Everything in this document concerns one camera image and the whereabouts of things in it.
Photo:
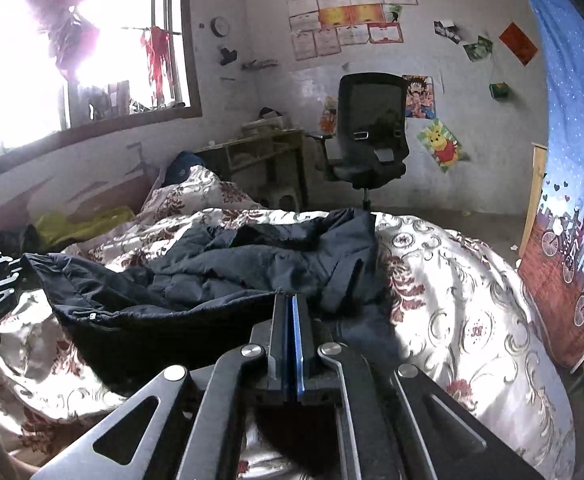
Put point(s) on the small wall shelf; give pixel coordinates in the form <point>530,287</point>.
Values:
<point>259,65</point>

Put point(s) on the pile of desk clutter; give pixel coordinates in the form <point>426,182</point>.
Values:
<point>267,121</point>

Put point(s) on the group of wall certificates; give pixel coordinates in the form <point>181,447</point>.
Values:
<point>352,20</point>

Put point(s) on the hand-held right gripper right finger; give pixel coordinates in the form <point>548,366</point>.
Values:
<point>299,350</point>

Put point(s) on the red hanging garment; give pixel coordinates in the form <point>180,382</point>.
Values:
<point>157,60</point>

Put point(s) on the dark wall photo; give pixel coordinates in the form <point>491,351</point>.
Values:
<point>446,31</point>

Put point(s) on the yellow-green cloth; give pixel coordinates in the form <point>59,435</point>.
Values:
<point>81,227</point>

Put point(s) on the green wall photo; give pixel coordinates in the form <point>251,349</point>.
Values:
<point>478,49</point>

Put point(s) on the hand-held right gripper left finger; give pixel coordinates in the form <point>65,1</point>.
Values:
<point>281,350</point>

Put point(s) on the black office chair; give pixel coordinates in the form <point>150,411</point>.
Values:
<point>372,105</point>

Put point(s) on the dark navy jacket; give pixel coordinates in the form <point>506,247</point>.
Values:
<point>221,270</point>

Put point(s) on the yellow bear poster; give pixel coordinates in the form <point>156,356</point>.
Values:
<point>442,145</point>

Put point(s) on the cartoon character poster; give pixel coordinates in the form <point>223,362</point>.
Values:
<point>419,97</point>

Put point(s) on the dark blue pillow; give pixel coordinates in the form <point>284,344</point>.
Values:
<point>184,167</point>

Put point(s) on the round wall clock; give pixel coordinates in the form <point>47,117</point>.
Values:
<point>219,26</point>

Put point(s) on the blue printed curtain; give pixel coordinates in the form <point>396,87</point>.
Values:
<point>572,135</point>

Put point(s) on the window with brown frame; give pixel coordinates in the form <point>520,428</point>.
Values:
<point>11,85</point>

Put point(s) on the wooden desk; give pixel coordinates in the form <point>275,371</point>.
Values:
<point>267,142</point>

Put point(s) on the wooden plank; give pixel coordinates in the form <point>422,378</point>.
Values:
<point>534,185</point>

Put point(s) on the red envelope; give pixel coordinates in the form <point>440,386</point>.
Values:
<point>518,43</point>

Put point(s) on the small green hanging box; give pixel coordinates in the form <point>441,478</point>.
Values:
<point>499,91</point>

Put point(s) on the floral satin blanket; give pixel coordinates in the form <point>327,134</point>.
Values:
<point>472,310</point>

